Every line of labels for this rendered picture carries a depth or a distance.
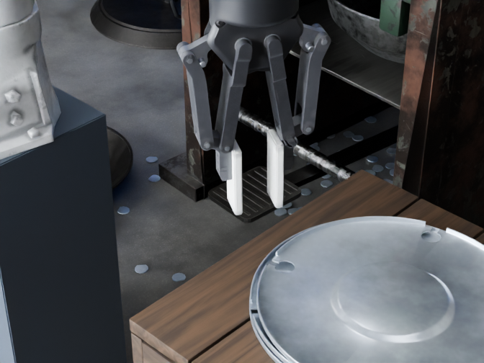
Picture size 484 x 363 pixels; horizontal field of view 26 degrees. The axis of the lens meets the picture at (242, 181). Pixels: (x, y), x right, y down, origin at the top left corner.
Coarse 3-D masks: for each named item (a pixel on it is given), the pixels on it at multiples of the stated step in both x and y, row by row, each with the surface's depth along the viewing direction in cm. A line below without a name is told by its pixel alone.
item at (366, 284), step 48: (336, 240) 120; (384, 240) 120; (288, 288) 113; (336, 288) 113; (384, 288) 112; (432, 288) 112; (480, 288) 113; (288, 336) 107; (336, 336) 107; (384, 336) 107; (432, 336) 107; (480, 336) 107
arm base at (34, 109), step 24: (24, 24) 117; (0, 48) 116; (24, 48) 119; (0, 72) 118; (24, 72) 119; (0, 96) 118; (24, 96) 120; (48, 96) 124; (0, 120) 120; (24, 120) 122; (48, 120) 124; (0, 144) 120; (24, 144) 121
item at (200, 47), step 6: (204, 36) 88; (192, 42) 89; (198, 42) 88; (204, 42) 88; (180, 48) 88; (186, 48) 88; (192, 48) 88; (198, 48) 88; (204, 48) 88; (210, 48) 88; (180, 54) 88; (198, 54) 88; (204, 54) 88; (198, 60) 88; (204, 60) 88; (204, 66) 88
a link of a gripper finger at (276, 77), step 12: (276, 36) 88; (276, 48) 88; (276, 60) 89; (276, 72) 90; (276, 84) 91; (276, 96) 92; (288, 96) 92; (276, 108) 93; (288, 108) 93; (276, 120) 96; (288, 120) 94; (288, 132) 94; (288, 144) 95
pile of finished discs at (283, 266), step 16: (288, 240) 121; (432, 240) 122; (272, 256) 119; (256, 272) 116; (288, 272) 117; (256, 288) 115; (256, 304) 112; (256, 320) 110; (256, 336) 109; (272, 352) 108
